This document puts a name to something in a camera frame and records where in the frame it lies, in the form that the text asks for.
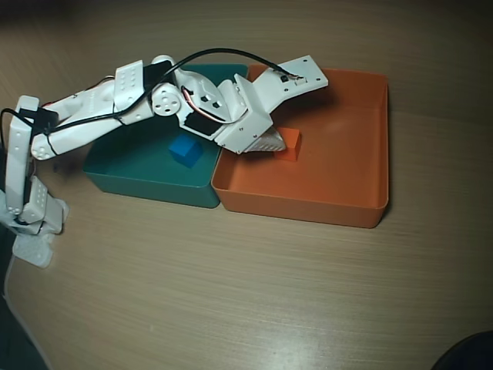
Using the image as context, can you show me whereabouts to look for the orange plastic box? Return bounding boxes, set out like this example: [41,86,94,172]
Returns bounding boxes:
[210,64,390,229]

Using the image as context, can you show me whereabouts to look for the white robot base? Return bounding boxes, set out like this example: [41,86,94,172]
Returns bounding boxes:
[12,230,55,269]

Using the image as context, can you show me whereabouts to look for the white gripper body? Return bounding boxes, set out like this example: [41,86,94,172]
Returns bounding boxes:
[173,70,275,156]

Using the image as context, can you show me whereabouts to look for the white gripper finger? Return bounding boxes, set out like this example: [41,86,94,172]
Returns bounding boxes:
[244,128,289,155]

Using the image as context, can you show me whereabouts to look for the blue cube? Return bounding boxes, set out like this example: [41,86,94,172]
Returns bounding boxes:
[168,134,204,170]

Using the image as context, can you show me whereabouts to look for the orange cube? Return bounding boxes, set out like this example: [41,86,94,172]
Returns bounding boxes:
[273,128,302,163]

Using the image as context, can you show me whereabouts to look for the teal plastic box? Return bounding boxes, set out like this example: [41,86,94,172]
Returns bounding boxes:
[82,63,249,210]

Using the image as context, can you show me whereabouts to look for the dark round object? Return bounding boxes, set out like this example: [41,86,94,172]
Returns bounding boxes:
[437,330,493,370]

